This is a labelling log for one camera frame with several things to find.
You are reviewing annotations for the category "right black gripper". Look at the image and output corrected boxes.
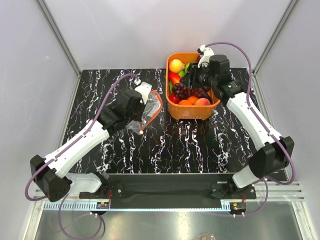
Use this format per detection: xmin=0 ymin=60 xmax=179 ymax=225
xmin=178 ymin=62 xmax=217 ymax=90

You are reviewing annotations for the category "clear orange zip bag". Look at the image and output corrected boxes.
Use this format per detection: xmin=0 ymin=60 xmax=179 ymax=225
xmin=126 ymin=90 xmax=163 ymax=135

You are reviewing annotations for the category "purple grape bunch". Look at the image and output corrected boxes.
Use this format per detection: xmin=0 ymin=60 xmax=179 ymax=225
xmin=171 ymin=82 xmax=211 ymax=100

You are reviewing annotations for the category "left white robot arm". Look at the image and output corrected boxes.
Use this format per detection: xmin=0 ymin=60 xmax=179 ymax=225
xmin=30 ymin=82 xmax=152 ymax=202

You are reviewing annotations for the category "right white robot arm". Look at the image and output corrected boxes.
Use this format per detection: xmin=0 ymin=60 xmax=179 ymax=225
xmin=185 ymin=54 xmax=295 ymax=199

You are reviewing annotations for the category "peach front fruit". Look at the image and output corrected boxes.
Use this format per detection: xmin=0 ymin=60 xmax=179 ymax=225
xmin=194 ymin=98 xmax=211 ymax=106

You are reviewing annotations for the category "peach fruit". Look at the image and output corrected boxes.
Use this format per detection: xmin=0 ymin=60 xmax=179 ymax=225
xmin=194 ymin=98 xmax=211 ymax=106
xmin=168 ymin=59 xmax=185 ymax=74

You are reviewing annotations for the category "peach top fruit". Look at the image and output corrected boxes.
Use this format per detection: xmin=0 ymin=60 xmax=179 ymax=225
xmin=168 ymin=59 xmax=185 ymax=74

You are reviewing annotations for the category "red orange mango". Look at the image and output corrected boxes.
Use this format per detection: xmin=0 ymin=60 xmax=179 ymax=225
xmin=168 ymin=72 xmax=181 ymax=85

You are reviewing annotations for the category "orange plastic basket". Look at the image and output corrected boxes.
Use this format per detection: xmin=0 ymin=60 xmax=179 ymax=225
xmin=165 ymin=52 xmax=221 ymax=120

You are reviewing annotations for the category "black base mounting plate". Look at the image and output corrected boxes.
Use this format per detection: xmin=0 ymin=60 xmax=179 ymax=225
xmin=79 ymin=173 xmax=257 ymax=200

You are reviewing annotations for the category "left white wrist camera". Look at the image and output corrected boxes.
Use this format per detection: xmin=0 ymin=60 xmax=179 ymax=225
xmin=134 ymin=82 xmax=152 ymax=105

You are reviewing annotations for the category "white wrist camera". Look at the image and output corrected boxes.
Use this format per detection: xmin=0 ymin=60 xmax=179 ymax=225
xmin=197 ymin=44 xmax=215 ymax=69
xmin=134 ymin=82 xmax=152 ymax=105

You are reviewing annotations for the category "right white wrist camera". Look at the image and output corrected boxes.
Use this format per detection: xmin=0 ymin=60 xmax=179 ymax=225
xmin=197 ymin=44 xmax=215 ymax=69

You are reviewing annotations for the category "grey slotted cable duct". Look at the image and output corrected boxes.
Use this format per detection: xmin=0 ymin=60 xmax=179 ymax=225
xmin=43 ymin=200 xmax=231 ymax=213

